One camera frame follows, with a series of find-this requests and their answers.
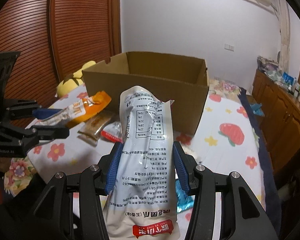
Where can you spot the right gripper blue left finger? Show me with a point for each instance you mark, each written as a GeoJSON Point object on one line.
{"type": "Point", "coordinates": [113, 167]}

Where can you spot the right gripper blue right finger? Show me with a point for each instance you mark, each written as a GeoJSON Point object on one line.
{"type": "Point", "coordinates": [180, 160]}

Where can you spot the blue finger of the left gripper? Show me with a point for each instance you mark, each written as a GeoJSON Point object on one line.
{"type": "Point", "coordinates": [49, 133]}
{"type": "Point", "coordinates": [43, 113]}

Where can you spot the large white snack pouch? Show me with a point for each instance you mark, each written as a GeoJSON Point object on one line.
{"type": "Point", "coordinates": [143, 201]}

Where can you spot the white red-edged snack pouch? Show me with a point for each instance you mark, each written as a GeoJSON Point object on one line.
{"type": "Point", "coordinates": [113, 132]}

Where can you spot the brown cracker pack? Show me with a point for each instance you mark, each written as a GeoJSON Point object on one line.
{"type": "Point", "coordinates": [91, 130]}

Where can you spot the orange white snack packet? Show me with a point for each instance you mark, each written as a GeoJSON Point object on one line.
{"type": "Point", "coordinates": [78, 112]}

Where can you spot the floral bed quilt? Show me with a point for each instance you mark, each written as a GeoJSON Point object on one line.
{"type": "Point", "coordinates": [19, 174]}

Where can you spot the yellow Pikachu plush toy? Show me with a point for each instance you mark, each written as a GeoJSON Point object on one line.
{"type": "Point", "coordinates": [72, 80]}

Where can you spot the white fruit print blanket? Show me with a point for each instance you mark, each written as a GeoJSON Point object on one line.
{"type": "Point", "coordinates": [225, 141]}

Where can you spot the wooden louvered wardrobe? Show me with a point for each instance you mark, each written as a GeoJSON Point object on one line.
{"type": "Point", "coordinates": [55, 38]}

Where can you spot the brown cardboard box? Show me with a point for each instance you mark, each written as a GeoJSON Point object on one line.
{"type": "Point", "coordinates": [179, 78]}

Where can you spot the teal cloth item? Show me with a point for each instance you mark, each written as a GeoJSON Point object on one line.
{"type": "Point", "coordinates": [257, 109]}

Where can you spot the wooden sideboard cabinet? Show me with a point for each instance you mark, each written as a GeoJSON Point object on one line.
{"type": "Point", "coordinates": [281, 122]}

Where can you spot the beige curtain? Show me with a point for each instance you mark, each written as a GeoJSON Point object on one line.
{"type": "Point", "coordinates": [284, 22]}

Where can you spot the white wall switch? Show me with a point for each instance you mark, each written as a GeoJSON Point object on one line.
{"type": "Point", "coordinates": [229, 47]}

